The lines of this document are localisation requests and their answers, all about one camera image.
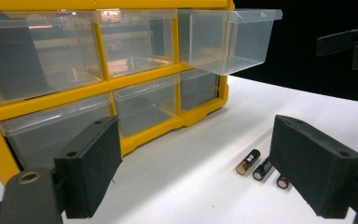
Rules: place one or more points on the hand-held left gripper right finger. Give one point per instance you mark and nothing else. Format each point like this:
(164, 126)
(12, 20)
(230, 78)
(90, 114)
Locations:
(313, 168)

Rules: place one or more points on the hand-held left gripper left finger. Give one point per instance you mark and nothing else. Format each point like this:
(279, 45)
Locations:
(88, 168)

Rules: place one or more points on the copper-top black battery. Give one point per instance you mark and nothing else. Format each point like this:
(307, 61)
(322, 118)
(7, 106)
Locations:
(282, 182)
(248, 162)

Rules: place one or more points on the black battery white print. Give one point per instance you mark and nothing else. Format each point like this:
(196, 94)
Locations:
(262, 169)

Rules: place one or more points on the clear plastic drawer pulled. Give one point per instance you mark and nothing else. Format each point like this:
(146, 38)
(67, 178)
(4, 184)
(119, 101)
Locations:
(230, 43)

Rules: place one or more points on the wide clear plastic drawer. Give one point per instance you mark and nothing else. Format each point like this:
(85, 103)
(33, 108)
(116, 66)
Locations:
(43, 137)
(37, 59)

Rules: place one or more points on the yellow plastic drawer cabinet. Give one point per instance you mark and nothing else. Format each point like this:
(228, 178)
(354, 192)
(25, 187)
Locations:
(143, 83)

